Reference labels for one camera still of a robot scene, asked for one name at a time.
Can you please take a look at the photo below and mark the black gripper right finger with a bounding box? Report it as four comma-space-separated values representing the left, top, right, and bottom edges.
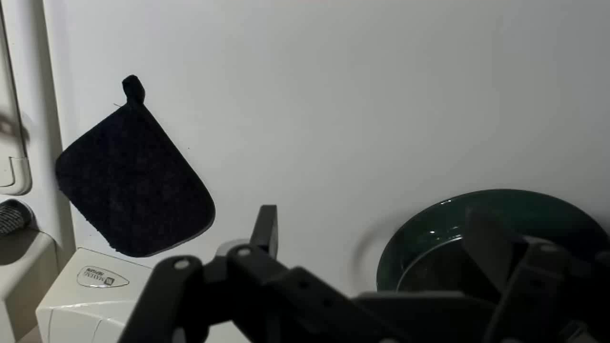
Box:
463, 208, 610, 343

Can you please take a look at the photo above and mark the white washing machine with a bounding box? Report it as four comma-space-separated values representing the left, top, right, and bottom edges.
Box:
42, 0, 610, 296

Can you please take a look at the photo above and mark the black pot holder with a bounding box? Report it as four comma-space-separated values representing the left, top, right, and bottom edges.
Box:
55, 75, 215, 258

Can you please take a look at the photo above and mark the white appliance control panel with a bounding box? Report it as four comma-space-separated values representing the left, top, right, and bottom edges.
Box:
36, 248, 154, 343

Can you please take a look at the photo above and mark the dark green pot lid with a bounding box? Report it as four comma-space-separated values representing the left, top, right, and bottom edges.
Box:
376, 189, 608, 300

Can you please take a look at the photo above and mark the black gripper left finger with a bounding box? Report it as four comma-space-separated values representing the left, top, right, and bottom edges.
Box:
120, 204, 357, 343

